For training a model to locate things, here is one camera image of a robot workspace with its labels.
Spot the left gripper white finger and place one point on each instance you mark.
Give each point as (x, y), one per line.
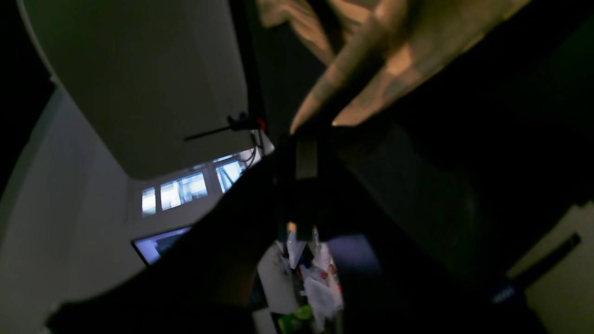
(298, 184)

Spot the camouflage t-shirt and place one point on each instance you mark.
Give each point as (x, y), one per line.
(377, 51)

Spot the black table cloth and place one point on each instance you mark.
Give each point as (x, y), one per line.
(425, 205)

